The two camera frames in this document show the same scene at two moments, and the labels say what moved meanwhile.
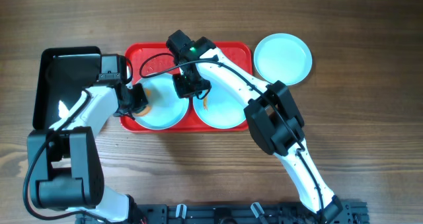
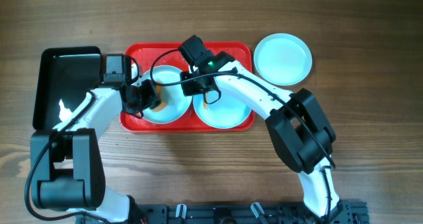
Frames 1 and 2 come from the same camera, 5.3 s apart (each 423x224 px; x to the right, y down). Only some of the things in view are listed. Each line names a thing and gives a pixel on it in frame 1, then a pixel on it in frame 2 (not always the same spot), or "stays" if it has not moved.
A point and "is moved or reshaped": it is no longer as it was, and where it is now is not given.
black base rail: x=344 y=213 stays
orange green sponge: x=147 y=110 is moved or reshaped
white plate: x=284 y=57 stays
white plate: x=168 y=109 is moved or reshaped
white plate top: x=223 y=108 stays
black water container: x=63 y=74 stays
